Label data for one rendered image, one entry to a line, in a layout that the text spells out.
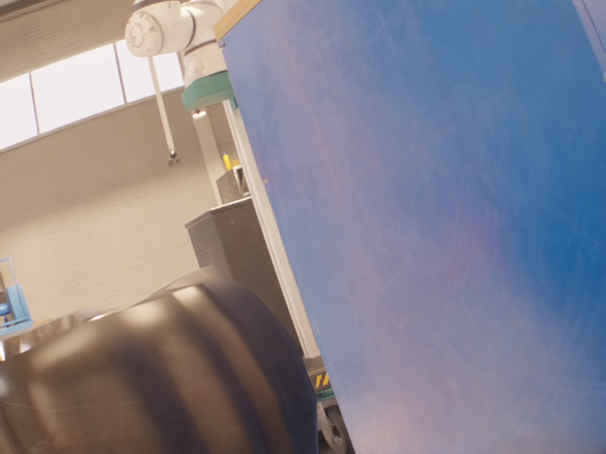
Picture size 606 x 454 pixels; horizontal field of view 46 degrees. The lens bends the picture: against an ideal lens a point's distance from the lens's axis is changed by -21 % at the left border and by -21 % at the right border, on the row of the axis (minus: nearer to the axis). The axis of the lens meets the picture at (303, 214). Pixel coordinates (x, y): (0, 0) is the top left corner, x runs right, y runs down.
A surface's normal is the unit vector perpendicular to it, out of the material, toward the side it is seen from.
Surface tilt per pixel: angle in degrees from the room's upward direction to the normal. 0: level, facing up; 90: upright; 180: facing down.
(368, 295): 90
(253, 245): 90
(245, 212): 90
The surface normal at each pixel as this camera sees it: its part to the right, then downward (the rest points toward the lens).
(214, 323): 0.33, -0.52
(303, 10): -0.86, 0.27
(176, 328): 0.37, -0.70
